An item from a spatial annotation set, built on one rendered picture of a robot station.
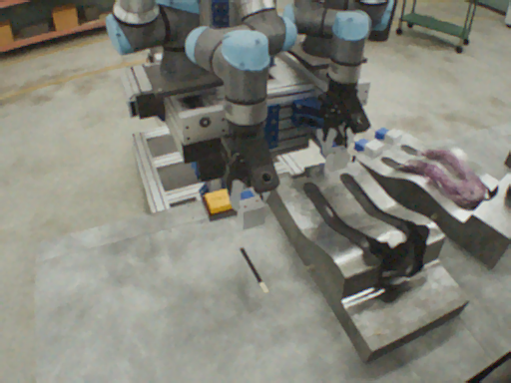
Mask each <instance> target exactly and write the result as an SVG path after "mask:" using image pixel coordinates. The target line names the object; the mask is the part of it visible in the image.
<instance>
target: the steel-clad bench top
mask: <svg viewBox="0 0 511 383"><path fill-rule="evenodd" d="M427 144H429V145H435V146H450V147H455V148H457V149H459V150H460V151H462V152H463V153H464V154H466V155H467V156H468V157H469V158H471V159H472V160H473V161H474V162H475V163H476V165H478V166H479V168H481V169H482V170H484V171H485V172H486V173H487V174H488V175H490V176H491V177H493V178H494V179H495V180H498V181H501V180H502V179H503V178H504V177H505V176H506V174H509V175H511V169H510V168H508V167H506V165H504V163H505V160H506V159H507V156H508V155H509V152H510V150H511V122H510V123H508V124H503V125H500V126H494V127H492V128H487V129H484V130H481V131H480V130H478V131H475V132H472V133H467V134H464V135H461V136H454V137H451V138H448V139H442V140H439V141H436V142H433V143H427ZM264 205H265V222H264V225H260V226H257V227H253V228H250V229H246V230H243V228H242V226H241V224H240V222H239V220H238V216H237V215H234V216H230V217H227V218H223V219H219V220H216V221H212V222H209V220H208V218H207V215H206V213H205V211H204V208H203V206H202V201H201V200H200V201H196V202H192V203H188V204H184V205H180V206H176V207H173V208H170V209H166V210H162V211H154V212H151V213H147V214H143V215H139V216H136V217H132V218H128V219H125V220H121V221H118V222H114V223H108V224H104V225H101V226H97V227H94V228H91V229H87V230H85V229H84V230H81V231H77V232H74V233H71V234H67V235H66V234H64V235H61V236H58V237H55V238H52V239H51V238H49V239H46V240H43V241H40V242H36V244H37V249H36V264H35V269H36V272H35V280H36V281H35V304H34V305H35V311H34V313H35V319H34V320H35V347H36V348H35V353H36V356H35V358H36V375H37V376H36V380H37V383H464V382H466V381H467V380H469V379H470V378H472V377H474V376H475V375H476V374H478V373H479V372H481V371H482V370H484V369H485V368H487V367H488V366H489V365H491V364H492V363H494V362H495V361H496V360H498V359H499V358H500V357H502V356H503V355H505V354H506V353H508V352H509V351H511V244H510V245H509V247H508V248H507V249H506V252H504V253H503V255H502V257H501V258H500V260H499V261H498V262H497V264H496V265H495V266H494V269H492V268H491V267H490V266H488V265H486V263H483V262H482V261H481V260H480V259H478V258H476V256H474V255H473V254H471V253H470V252H469V251H467V250H465V249H464V248H463V247H461V245H458V244H457V243H455V241H453V240H452V239H449V238H448V237H447V236H446V235H445V234H444V235H445V240H444V243H443V247H442V249H441V252H440V254H439V256H438V259H439V261H440V262H439V263H440V264H441V265H442V267H443V268H444V269H445V270H446V271H447V273H448V275H450V276H451V278H452V279H453V280H454V281H455V282H456V284H458V286H459V287H460V288H461V289H462V290H463V292H465V294H466V295H467V296H468V297H469V300H470V301H469V302H468V304H467V305H466V307H465V308H464V309H463V310H462V311H461V314H460V315H458V316H457V317H455V318H453V319H451V320H449V321H448V322H445V323H444V324H442V325H440V326H438V327H436V328H435V329H433V330H431V331H429V332H427V333H426V334H423V335H421V336H420V337H418V338H415V339H414V340H412V341H410V342H408V343H406V344H404V345H403V346H400V347H398V348H396V349H395V350H392V351H390V352H389V353H387V354H384V355H382V356H381V357H378V358H376V359H374V360H373V361H370V362H368V363H366V364H364V362H363V361H362V360H361V357H360V356H359V354H357V350H355V348H354V346H353V344H352V342H351V341H350V340H349V339H348V338H349V337H348V336H347V335H346V333H345V331H343V330H344V329H343V327H342V326H341V325H340V323H339V322H338V319H337V318H336V316H335V315H334V313H333V311H331V307H330V306H329V304H328V303H327V302H326V300H325V299H324V297H323V294H322V293H321V291H320V290H319V288H318V287H317V285H316V283H315V282H314V281H313V279H312V276H311V274H310V273H309V272H307V271H306V270H305V265H304V264H303V262H302V261H301V259H300V257H299V256H298V254H297V252H296V251H295V249H294V248H293V244H292V243H291V241H290V239H289V238H288V236H287V235H286V234H285V232H284V230H283V229H282V227H281V226H280V224H279V222H278V221H277V219H276V217H275V216H274V214H273V212H272V211H271V209H270V208H269V206H268V204H267V203H266V201H265V202H264ZM241 247H243V248H244V249H245V251H246V253H247V255H248V256H249V258H250V260H251V262H252V263H253V265H254V267H255V269H256V271H257V273H258V275H259V276H260V277H261V279H262V281H263V283H264V284H265V286H266V288H267V290H268V291H269V292H267V293H264V292H263V290H262V288H261V287H260V285H259V283H258V281H257V279H256V277H255V276H254V274H253V272H252V270H251V269H250V267H249V265H248V263H247V261H246V260H245V258H244V256H243V254H242V252H241V251H240V248H241Z"/></svg>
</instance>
